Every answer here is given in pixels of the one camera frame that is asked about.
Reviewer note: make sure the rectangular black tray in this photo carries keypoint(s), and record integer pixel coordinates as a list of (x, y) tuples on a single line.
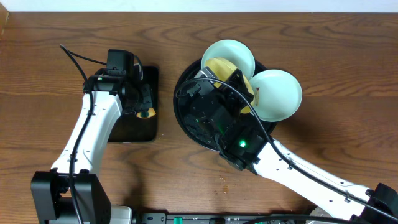
[(130, 128)]

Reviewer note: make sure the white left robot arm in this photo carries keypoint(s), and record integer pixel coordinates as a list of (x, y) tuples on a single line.
[(71, 191)]

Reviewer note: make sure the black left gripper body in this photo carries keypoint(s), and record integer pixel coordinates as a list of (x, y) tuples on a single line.
[(146, 98)]

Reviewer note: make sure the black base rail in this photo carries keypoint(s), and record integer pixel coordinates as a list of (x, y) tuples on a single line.
[(165, 218)]

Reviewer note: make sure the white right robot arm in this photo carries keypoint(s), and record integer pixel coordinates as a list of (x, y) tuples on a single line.
[(339, 198)]

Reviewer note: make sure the yellow plate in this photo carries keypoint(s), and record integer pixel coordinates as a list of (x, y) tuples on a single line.
[(223, 69)]

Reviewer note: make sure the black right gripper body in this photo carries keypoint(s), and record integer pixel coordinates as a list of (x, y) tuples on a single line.
[(236, 101)]

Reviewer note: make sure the green plate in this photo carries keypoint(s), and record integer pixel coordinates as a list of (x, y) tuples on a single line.
[(234, 51), (277, 95)]

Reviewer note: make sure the round black tray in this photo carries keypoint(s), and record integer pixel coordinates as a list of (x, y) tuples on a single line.
[(189, 126)]

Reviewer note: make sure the green yellow sponge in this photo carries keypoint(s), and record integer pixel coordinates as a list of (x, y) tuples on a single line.
[(145, 114)]

